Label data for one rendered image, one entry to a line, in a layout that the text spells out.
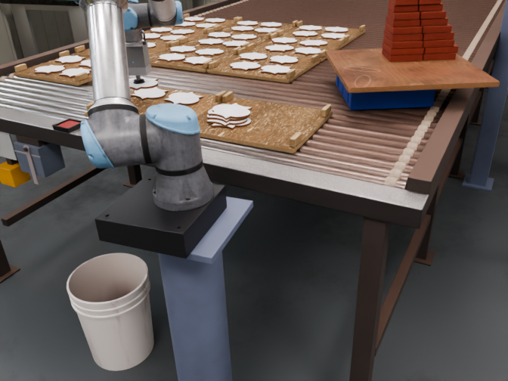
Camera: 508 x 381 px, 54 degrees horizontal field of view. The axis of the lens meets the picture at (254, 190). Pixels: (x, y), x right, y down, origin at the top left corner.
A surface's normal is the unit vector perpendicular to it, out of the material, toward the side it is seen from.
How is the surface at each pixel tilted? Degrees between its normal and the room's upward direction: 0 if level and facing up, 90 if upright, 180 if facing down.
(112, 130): 51
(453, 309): 0
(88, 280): 87
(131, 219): 2
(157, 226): 2
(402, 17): 90
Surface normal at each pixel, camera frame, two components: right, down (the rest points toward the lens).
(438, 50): 0.04, 0.49
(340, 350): -0.04, -0.87
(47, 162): 0.88, 0.21
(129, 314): 0.63, 0.41
